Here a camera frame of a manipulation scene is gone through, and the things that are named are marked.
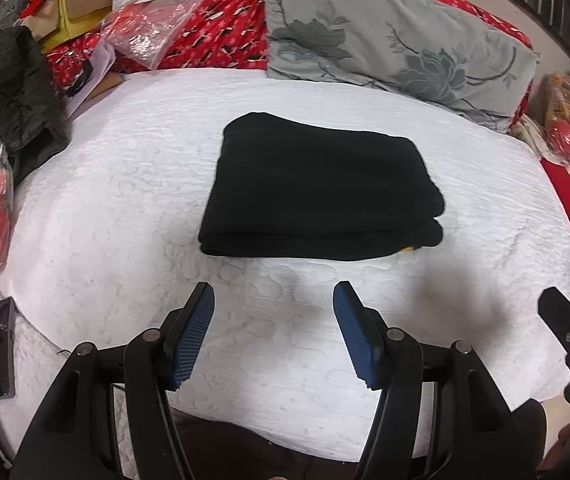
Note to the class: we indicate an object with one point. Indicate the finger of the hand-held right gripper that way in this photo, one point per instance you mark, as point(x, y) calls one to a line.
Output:
point(560, 317)

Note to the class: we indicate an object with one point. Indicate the person's right forearm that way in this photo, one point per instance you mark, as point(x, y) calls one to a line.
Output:
point(562, 447)

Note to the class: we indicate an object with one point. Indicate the dark green cloth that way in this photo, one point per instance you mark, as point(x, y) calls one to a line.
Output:
point(10, 105)

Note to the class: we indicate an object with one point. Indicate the person's dark clothing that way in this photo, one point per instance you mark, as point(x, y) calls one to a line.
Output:
point(245, 452)

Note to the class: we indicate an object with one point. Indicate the grey floral pillow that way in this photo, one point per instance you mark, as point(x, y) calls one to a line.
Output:
point(365, 25)

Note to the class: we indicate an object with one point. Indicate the red printed blanket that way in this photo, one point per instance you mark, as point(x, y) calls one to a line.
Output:
point(225, 25)

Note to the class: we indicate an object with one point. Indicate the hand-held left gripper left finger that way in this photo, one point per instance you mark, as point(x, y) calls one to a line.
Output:
point(195, 340)

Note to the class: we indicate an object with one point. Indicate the clear plastic bag red contents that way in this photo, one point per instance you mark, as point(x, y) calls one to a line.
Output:
point(145, 25)

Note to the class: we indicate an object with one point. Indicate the white quilted bed cover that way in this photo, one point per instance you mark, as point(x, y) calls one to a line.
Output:
point(115, 210)

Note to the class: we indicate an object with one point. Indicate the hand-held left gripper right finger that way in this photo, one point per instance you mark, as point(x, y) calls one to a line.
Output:
point(355, 335)

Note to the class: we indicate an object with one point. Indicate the black pants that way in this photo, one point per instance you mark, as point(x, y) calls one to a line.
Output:
point(315, 185)

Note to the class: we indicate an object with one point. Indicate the cardboard box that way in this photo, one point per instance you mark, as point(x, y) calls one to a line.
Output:
point(75, 10)

